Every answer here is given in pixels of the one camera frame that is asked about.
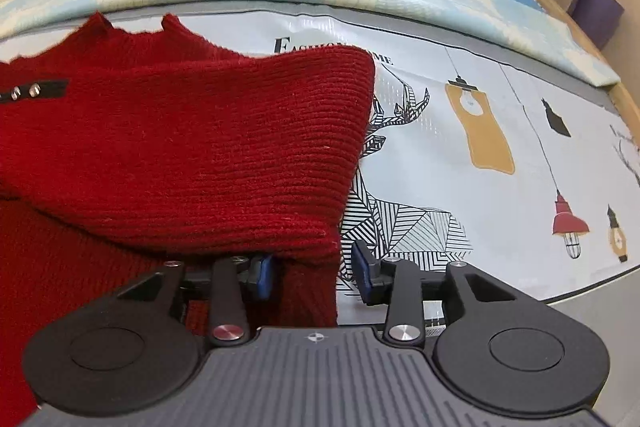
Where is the purple box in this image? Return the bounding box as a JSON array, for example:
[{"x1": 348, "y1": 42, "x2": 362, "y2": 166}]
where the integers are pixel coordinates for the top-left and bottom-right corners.
[{"x1": 566, "y1": 0, "x2": 626, "y2": 50}]

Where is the printed bed sheet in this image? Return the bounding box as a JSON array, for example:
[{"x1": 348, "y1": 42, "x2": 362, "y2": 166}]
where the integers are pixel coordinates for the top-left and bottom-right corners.
[{"x1": 0, "y1": 4, "x2": 640, "y2": 329}]

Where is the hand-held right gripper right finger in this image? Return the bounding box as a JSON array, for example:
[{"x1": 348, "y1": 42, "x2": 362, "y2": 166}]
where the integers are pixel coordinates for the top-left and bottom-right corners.
[{"x1": 351, "y1": 240, "x2": 523, "y2": 349}]

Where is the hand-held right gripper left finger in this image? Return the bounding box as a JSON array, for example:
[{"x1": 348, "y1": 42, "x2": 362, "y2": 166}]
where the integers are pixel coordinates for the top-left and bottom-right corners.
[{"x1": 115, "y1": 253, "x2": 275, "y2": 349}]

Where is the red knit sweater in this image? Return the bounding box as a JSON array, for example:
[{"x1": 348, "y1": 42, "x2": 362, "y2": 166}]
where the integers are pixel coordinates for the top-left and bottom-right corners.
[{"x1": 0, "y1": 12, "x2": 377, "y2": 427}]

